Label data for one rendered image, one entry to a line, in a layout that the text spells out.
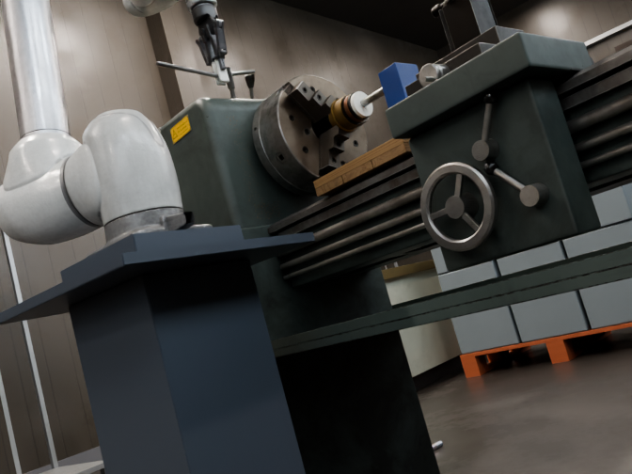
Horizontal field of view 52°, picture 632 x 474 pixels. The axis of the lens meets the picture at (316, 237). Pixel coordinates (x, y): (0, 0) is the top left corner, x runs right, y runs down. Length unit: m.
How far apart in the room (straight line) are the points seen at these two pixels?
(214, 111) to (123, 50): 4.72
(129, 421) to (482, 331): 3.04
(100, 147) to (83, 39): 5.03
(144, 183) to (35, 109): 0.33
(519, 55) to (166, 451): 0.85
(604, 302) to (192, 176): 2.49
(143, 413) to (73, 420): 3.98
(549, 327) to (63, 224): 2.98
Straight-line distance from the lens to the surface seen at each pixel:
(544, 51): 1.13
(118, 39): 6.52
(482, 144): 1.12
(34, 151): 1.40
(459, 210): 1.15
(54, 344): 5.14
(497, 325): 3.97
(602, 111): 1.16
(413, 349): 4.16
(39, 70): 1.51
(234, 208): 1.72
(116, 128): 1.28
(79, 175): 1.30
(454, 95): 1.14
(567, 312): 3.79
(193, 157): 1.85
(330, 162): 1.70
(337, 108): 1.71
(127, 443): 1.23
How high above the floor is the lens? 0.58
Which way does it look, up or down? 7 degrees up
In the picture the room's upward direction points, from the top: 16 degrees counter-clockwise
